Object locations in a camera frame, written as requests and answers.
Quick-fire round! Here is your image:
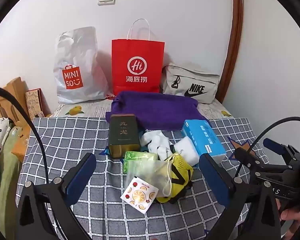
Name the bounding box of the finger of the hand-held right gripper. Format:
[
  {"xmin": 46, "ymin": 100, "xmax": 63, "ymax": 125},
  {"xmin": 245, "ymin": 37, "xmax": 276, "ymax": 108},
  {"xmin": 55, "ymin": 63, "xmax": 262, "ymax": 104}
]
[
  {"xmin": 263, "ymin": 138, "xmax": 300, "ymax": 167},
  {"xmin": 234, "ymin": 148, "xmax": 267, "ymax": 174}
]

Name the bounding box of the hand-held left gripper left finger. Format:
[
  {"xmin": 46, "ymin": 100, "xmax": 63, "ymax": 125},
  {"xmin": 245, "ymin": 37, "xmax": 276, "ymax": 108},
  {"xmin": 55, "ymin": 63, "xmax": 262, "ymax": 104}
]
[{"xmin": 16, "ymin": 152, "xmax": 97, "ymax": 240}]

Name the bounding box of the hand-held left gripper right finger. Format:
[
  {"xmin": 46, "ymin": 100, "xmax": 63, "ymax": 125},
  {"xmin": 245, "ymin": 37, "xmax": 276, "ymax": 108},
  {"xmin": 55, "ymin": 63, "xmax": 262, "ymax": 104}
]
[{"xmin": 199, "ymin": 153, "xmax": 282, "ymax": 240}]

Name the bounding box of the yellow black mesh pouch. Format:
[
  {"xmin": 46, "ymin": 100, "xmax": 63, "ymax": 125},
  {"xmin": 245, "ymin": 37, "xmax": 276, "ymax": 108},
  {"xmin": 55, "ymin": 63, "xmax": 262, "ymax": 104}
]
[{"xmin": 156, "ymin": 154, "xmax": 194, "ymax": 203}]

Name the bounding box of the white sponge block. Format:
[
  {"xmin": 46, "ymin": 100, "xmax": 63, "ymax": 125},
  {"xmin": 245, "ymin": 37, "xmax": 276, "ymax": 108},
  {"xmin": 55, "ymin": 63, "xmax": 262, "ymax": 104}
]
[{"xmin": 174, "ymin": 137, "xmax": 203, "ymax": 167}]

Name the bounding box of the blue tissue pack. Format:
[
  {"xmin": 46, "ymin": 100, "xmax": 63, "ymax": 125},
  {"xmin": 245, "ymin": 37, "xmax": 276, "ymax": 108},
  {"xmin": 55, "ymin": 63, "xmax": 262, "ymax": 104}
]
[{"xmin": 182, "ymin": 119, "xmax": 227, "ymax": 163}]

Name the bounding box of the green tissue pack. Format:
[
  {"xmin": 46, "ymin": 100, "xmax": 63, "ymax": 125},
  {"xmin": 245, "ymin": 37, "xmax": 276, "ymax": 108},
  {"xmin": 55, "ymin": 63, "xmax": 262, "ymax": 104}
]
[{"xmin": 124, "ymin": 151, "xmax": 158, "ymax": 174}]

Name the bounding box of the small sachet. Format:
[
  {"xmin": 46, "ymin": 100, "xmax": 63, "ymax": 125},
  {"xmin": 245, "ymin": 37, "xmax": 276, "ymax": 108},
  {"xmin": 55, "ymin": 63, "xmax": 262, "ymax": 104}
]
[{"xmin": 120, "ymin": 176, "xmax": 158, "ymax": 215}]

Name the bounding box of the translucent small bag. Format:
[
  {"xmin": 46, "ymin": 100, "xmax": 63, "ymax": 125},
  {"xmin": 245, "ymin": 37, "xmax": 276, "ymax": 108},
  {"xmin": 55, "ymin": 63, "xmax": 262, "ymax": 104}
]
[{"xmin": 127, "ymin": 160, "xmax": 173, "ymax": 198}]

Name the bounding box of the white glove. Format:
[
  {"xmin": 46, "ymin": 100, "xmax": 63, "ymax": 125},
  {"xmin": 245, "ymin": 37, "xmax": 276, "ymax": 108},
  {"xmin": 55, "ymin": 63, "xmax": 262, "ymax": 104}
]
[{"xmin": 140, "ymin": 130, "xmax": 170, "ymax": 153}]

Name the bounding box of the person's right hand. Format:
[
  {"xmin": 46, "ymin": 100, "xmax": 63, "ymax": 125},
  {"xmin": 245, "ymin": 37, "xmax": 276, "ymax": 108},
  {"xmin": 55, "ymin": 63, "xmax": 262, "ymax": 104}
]
[{"xmin": 276, "ymin": 200, "xmax": 300, "ymax": 222}]

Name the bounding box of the orange star sticker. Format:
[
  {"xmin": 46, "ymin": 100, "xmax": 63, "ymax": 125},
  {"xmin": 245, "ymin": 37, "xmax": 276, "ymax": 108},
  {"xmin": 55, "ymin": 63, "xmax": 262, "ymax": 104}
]
[{"xmin": 227, "ymin": 136, "xmax": 269, "ymax": 164}]

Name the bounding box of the grey checkered cloth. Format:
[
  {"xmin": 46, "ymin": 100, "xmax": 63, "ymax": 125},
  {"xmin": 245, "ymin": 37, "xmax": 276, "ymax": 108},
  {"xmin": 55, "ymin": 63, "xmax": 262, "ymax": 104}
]
[{"xmin": 16, "ymin": 116, "xmax": 270, "ymax": 240}]

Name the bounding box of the dark green tin box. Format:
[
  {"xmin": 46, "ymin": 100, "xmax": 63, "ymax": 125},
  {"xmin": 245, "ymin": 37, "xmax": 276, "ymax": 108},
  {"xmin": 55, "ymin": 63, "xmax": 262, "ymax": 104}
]
[{"xmin": 109, "ymin": 114, "xmax": 141, "ymax": 158}]

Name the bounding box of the newspaper print lemon cloth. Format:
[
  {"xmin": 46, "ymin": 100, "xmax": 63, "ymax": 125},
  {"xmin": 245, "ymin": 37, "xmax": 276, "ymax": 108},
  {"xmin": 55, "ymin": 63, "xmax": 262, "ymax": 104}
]
[{"xmin": 50, "ymin": 95, "xmax": 234, "ymax": 119}]

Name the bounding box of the green cloth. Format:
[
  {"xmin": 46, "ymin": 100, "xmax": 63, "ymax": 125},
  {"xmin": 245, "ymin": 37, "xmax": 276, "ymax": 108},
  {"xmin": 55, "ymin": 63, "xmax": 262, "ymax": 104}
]
[{"xmin": 0, "ymin": 126, "xmax": 24, "ymax": 233}]

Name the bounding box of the brown patterned box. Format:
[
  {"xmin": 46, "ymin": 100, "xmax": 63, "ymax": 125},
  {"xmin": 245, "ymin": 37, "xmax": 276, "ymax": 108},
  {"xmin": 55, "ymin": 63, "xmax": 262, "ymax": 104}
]
[{"xmin": 25, "ymin": 88, "xmax": 44, "ymax": 119}]

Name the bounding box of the purple towel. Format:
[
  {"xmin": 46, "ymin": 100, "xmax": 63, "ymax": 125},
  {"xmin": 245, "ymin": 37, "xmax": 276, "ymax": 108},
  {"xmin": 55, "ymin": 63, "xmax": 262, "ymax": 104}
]
[{"xmin": 105, "ymin": 91, "xmax": 212, "ymax": 132}]

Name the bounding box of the white floral pillow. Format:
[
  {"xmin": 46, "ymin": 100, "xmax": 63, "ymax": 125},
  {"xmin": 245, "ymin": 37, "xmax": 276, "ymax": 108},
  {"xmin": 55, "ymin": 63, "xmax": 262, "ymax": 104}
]
[{"xmin": 0, "ymin": 117, "xmax": 12, "ymax": 155}]

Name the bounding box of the grey zip pouch bag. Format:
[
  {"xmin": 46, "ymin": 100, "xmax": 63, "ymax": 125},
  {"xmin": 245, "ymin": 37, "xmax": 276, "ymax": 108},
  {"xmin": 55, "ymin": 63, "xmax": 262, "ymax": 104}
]
[{"xmin": 160, "ymin": 64, "xmax": 220, "ymax": 104}]

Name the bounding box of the white plastic shopping bag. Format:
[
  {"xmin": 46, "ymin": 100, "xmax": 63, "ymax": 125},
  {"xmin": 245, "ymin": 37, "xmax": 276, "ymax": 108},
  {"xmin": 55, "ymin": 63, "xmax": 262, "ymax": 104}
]
[{"xmin": 53, "ymin": 26, "xmax": 109, "ymax": 105}]

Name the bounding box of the red paper bag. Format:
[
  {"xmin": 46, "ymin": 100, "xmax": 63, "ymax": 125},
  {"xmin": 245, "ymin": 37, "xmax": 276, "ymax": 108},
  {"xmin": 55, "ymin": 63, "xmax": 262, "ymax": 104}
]
[{"xmin": 112, "ymin": 18, "xmax": 165, "ymax": 95}]

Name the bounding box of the brown wooden door frame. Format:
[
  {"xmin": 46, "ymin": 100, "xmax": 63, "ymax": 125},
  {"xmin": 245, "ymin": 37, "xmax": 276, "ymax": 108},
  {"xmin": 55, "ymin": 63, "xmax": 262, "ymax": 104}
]
[{"xmin": 216, "ymin": 0, "xmax": 244, "ymax": 103}]

